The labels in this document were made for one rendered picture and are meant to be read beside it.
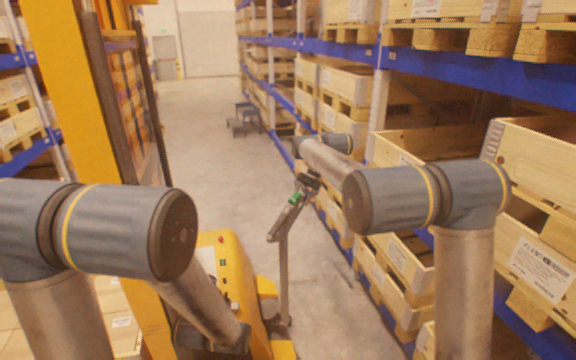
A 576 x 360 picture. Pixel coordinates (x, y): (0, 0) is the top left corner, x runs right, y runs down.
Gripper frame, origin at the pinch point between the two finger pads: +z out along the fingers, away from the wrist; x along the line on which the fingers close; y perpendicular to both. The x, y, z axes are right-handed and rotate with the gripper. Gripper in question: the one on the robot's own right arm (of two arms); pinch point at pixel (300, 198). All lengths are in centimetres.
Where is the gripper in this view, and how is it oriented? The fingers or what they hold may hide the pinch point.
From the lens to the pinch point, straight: 155.5
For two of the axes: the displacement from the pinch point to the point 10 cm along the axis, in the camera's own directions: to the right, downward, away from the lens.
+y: -3.0, -0.3, -9.5
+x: 8.5, 4.5, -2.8
